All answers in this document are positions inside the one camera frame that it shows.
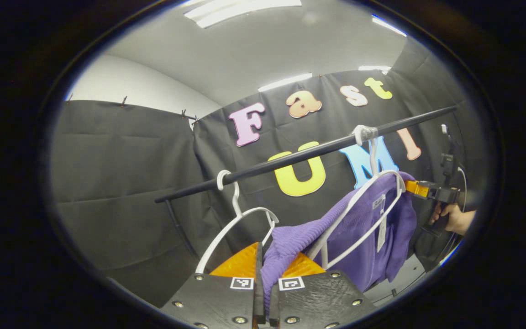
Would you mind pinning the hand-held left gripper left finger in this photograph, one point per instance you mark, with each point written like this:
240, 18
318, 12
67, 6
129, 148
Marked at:
259, 297

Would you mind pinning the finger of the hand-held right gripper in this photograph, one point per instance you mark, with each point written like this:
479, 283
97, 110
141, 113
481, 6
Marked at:
418, 188

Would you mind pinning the black backdrop cloth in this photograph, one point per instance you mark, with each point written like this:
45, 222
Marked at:
121, 192

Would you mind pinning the white tape wrap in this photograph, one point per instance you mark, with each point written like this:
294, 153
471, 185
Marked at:
364, 133

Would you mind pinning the black clothes rack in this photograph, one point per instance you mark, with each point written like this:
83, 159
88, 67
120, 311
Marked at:
290, 158

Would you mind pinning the white paper hang tag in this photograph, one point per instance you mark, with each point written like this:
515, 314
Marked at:
381, 235

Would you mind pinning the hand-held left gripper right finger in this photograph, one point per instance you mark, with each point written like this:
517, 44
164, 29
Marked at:
318, 299

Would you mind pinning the large ceiling light panel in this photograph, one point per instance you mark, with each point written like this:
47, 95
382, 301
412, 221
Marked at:
240, 9

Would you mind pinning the white clothes hanger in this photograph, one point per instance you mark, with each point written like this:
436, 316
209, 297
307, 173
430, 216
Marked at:
236, 201
373, 160

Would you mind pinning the purple ribbed jacket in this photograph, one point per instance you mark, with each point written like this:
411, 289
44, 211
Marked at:
290, 240

